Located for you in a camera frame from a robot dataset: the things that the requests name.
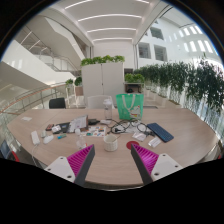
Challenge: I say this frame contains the white computer mouse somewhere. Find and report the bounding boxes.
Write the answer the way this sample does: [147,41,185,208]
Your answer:
[42,134,55,145]

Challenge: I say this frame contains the black notebook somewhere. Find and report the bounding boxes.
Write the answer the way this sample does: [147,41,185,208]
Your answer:
[57,121,72,134]

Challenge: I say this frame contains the colourful sticker sheet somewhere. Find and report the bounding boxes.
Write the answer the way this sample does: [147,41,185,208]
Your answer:
[84,125,108,138]

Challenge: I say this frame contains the black chair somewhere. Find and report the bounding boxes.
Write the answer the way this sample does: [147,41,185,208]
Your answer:
[48,97,67,110]

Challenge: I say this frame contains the low planter with green plants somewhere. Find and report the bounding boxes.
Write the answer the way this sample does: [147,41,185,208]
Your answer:
[124,73,146,94]

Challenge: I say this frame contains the tangled black cables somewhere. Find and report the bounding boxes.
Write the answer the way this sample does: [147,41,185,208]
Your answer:
[108,118,155,137]

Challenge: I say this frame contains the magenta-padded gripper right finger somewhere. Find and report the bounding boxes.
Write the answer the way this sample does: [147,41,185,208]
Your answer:
[130,143,184,186]

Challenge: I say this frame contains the white cabinet with plants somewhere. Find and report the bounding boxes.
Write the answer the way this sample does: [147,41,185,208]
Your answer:
[80,54,126,108]

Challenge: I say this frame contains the white grid-pattern mug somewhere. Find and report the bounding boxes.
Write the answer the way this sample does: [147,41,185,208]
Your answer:
[103,133,119,153]

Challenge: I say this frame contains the ceiling light strips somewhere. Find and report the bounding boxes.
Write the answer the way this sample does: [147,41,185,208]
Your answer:
[63,0,151,43]

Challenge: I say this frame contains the white card box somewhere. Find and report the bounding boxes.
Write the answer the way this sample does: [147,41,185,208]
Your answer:
[51,124,62,134]

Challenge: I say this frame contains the tall clear sports bottle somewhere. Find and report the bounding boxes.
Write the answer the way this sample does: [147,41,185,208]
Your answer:
[102,98,114,121]

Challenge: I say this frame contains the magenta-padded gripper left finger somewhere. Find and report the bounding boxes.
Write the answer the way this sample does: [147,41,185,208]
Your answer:
[44,144,96,187]

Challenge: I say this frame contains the white power strip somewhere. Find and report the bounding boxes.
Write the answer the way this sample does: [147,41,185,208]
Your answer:
[30,130,41,146]

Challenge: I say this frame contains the printed booklet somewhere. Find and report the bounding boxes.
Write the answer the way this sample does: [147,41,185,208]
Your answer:
[68,115,89,134]

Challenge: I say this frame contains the white shelf with potted plants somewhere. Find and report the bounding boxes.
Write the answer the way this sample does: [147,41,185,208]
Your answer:
[65,76,84,108]

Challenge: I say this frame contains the row of green hedge plants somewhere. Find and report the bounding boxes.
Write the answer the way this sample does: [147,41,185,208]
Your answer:
[133,58,224,114]

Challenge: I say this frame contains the white chair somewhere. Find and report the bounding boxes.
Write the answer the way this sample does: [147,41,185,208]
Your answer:
[86,95,113,110]

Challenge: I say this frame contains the white plastic packet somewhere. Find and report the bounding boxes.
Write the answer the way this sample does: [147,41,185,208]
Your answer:
[131,131,148,142]
[147,136,162,149]

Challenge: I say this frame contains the green tote bag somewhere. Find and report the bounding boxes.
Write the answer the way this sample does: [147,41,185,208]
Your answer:
[115,93,145,121]

